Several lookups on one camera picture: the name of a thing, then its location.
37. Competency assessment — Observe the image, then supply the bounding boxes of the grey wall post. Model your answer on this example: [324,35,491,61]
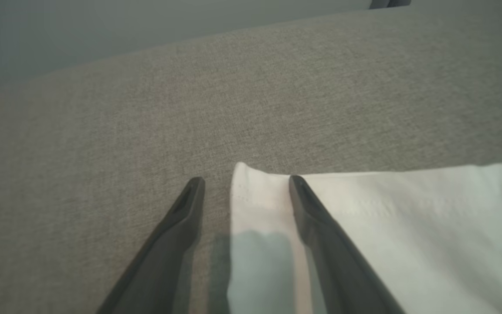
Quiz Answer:
[369,0,412,9]

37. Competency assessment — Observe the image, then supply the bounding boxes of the plain white garment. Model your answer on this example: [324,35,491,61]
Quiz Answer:
[227,162,502,314]

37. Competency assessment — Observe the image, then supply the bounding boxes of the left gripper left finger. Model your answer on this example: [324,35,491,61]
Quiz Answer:
[96,177,206,314]

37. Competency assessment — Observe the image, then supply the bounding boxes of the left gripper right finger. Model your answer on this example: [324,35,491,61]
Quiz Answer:
[289,175,406,314]

